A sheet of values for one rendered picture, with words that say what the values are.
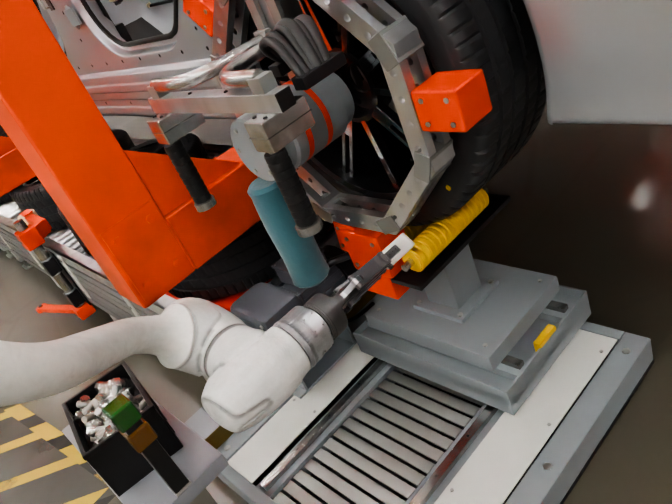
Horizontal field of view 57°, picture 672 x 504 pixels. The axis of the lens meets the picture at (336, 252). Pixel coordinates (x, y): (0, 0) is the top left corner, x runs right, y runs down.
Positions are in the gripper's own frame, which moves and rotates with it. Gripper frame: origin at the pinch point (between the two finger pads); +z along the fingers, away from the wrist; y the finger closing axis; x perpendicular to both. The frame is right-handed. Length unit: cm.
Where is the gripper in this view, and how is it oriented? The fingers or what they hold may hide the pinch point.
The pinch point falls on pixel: (395, 251)
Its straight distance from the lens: 108.2
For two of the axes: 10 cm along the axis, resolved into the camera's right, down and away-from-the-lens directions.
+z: 6.7, -5.8, 4.6
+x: -7.1, -6.8, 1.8
